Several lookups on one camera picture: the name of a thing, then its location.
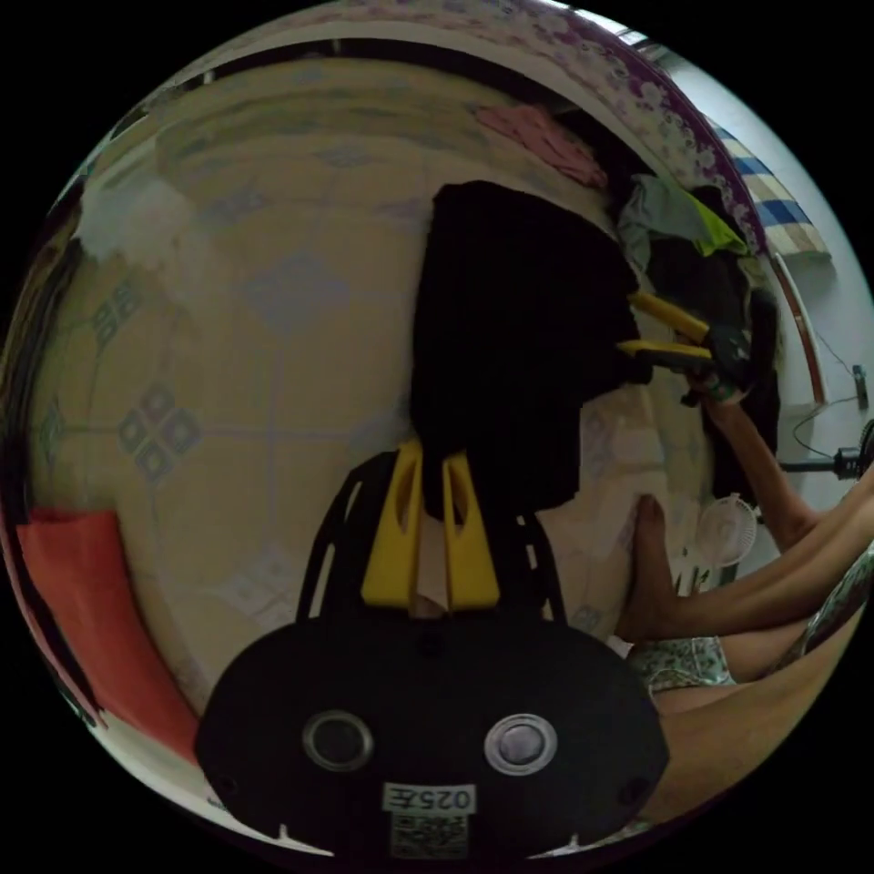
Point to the pile of clothes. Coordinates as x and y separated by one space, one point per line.
683 218

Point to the blue checked blanket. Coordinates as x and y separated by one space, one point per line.
775 201

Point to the person's body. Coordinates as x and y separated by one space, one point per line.
744 724

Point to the black pants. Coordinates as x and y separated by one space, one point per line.
509 321

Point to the red cloth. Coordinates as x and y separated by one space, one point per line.
95 614

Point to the person's right forearm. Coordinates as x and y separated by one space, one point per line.
754 471

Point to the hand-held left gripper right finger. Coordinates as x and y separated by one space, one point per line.
470 546

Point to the white cloth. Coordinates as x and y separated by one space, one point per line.
133 215

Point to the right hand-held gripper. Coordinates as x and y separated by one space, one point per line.
732 351

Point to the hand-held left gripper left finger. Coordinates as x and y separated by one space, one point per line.
395 539

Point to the purple floral cloth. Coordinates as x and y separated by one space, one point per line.
655 102

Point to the person's right hand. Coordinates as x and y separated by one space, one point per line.
703 384

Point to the black standing fan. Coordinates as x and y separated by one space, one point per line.
850 456

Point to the small white fan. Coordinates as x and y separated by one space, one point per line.
728 529

